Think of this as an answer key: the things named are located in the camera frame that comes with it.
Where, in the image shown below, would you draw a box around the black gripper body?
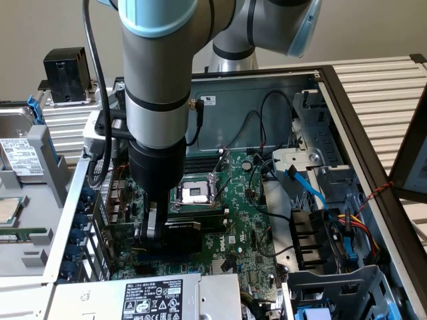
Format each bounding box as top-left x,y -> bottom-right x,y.
127,135 -> 188,223

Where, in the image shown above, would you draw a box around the green graphics card black fan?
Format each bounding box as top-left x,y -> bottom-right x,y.
99,218 -> 203,264

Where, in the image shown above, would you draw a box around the silver CPU socket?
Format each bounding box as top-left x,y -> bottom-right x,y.
169,173 -> 223,213

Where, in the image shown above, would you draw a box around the metal socket cover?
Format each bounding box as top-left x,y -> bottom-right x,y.
209,149 -> 234,204

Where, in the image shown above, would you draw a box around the silver chipset heat sink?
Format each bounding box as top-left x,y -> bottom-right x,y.
211,259 -> 234,275

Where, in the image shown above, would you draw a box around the green Dell motherboard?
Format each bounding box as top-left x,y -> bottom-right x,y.
111,149 -> 284,311

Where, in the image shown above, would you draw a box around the grey power supply unit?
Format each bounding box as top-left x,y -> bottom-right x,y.
53,273 -> 242,320

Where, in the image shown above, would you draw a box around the grey parts rack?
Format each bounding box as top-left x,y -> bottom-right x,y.
0,125 -> 73,278

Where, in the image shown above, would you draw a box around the open grey PC case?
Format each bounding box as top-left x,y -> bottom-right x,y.
43,65 -> 427,320

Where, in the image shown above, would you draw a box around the black CPU cooler block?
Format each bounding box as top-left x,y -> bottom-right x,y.
37,46 -> 97,107

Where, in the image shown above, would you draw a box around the blue disk carrier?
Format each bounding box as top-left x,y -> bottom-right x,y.
25,95 -> 56,161

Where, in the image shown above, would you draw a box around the silver hard disk white label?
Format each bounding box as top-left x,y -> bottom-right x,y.
0,105 -> 47,185

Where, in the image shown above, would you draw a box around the silver CPU chip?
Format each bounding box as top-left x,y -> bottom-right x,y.
0,195 -> 29,225

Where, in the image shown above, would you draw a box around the black plastic fan shroud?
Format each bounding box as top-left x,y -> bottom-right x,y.
288,208 -> 335,271

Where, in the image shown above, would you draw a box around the grey metal disk bay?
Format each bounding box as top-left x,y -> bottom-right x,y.
272,89 -> 358,209

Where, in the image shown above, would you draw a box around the grey perforated drive cage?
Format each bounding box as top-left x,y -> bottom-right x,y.
282,265 -> 407,320

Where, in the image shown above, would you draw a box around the dark framed side panel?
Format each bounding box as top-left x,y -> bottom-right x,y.
388,85 -> 427,203

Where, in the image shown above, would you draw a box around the thin red wire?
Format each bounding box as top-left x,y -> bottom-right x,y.
111,164 -> 133,215

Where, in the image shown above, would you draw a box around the short black connector cable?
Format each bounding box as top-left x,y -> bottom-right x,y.
185,98 -> 206,147

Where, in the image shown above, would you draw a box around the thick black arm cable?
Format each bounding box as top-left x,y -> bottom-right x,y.
81,0 -> 114,191

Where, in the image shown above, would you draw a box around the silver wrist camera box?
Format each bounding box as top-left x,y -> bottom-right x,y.
81,108 -> 134,159

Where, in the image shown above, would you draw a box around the long black curved wire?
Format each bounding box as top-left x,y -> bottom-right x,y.
248,159 -> 292,221

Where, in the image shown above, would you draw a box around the black arched wire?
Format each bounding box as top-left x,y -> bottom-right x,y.
222,109 -> 264,149

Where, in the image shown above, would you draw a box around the black thin motherboard wire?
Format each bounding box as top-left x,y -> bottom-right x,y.
258,229 -> 295,258

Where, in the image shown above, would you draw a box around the tall black looped wire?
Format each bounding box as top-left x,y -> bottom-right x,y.
259,89 -> 295,148

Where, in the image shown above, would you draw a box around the blue SATA wire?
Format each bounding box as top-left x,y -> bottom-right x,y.
283,164 -> 360,266

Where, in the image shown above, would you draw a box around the yellow red power wires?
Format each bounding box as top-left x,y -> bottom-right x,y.
336,215 -> 382,255

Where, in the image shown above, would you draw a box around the red black twisted wire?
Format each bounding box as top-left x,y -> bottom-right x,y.
353,181 -> 395,218

